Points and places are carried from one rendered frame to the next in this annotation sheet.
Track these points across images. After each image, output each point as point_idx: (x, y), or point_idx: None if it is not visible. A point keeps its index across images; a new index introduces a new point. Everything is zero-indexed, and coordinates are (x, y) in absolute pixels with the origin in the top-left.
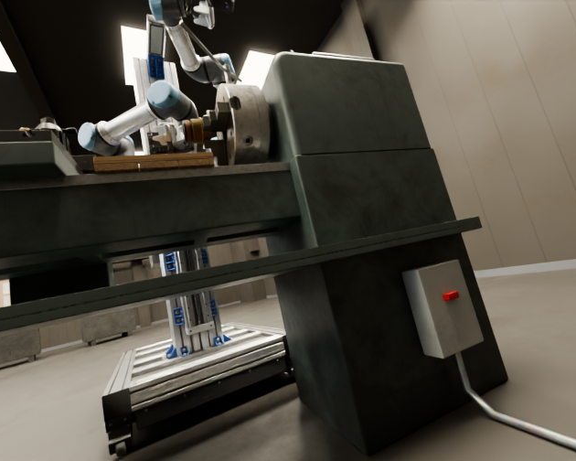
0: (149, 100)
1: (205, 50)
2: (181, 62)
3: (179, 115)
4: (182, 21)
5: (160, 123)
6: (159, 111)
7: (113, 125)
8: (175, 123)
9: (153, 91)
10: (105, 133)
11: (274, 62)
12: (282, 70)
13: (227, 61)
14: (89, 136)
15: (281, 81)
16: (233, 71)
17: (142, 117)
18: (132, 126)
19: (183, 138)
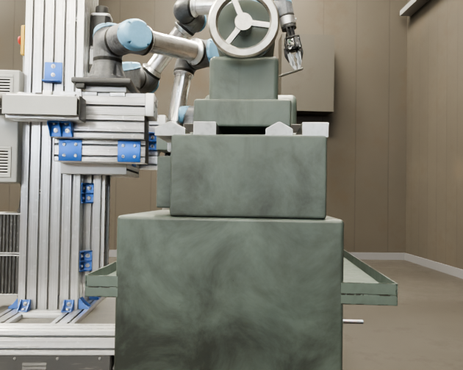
0: (209, 53)
1: (284, 75)
2: (191, 3)
3: (200, 68)
4: (303, 68)
5: (109, 15)
6: (203, 62)
7: (164, 45)
8: (95, 9)
9: (212, 48)
10: (153, 45)
11: (295, 103)
12: (296, 111)
13: (206, 23)
14: (146, 42)
15: (295, 118)
16: (201, 31)
17: (188, 56)
18: (174, 55)
19: (187, 85)
